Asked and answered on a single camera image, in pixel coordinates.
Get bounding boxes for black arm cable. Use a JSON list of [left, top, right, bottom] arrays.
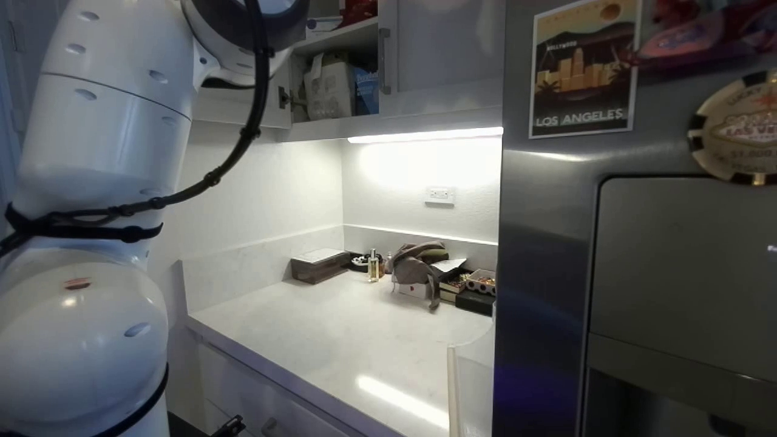
[[0, 0, 274, 261]]

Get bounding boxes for clear plastic bag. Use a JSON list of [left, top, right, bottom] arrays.
[[445, 333, 497, 437]]

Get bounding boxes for white base cabinet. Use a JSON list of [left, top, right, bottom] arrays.
[[168, 330, 391, 437]]

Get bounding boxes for amber glass bottle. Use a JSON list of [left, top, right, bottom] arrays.
[[364, 249, 386, 288]]

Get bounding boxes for brown box white lid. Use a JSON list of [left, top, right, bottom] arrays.
[[287, 245, 360, 288]]

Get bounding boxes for dark box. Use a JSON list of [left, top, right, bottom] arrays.
[[454, 268, 500, 318]]

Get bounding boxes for Los Angeles poster magnet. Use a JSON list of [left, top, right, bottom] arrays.
[[527, 0, 645, 142]]

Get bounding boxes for Las Vegas chip magnet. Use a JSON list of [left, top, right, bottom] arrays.
[[684, 68, 777, 190]]

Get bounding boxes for stainless steel refrigerator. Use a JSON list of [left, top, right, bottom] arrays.
[[494, 0, 777, 437]]

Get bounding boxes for white wall outlet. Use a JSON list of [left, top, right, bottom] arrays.
[[422, 183, 459, 210]]

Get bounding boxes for white cardboard box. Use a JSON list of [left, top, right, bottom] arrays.
[[433, 255, 473, 285]]

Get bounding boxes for small white blue box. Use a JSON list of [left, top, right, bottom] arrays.
[[303, 16, 348, 45]]

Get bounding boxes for white wall cabinet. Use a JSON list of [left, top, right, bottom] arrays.
[[278, 0, 506, 146]]

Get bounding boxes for black drawer handle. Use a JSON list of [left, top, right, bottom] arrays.
[[212, 414, 247, 437]]

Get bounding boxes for under-cabinet light strip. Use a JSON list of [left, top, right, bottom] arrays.
[[346, 125, 506, 149]]

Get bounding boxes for red pink magnet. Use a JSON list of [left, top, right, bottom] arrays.
[[636, 0, 777, 87]]

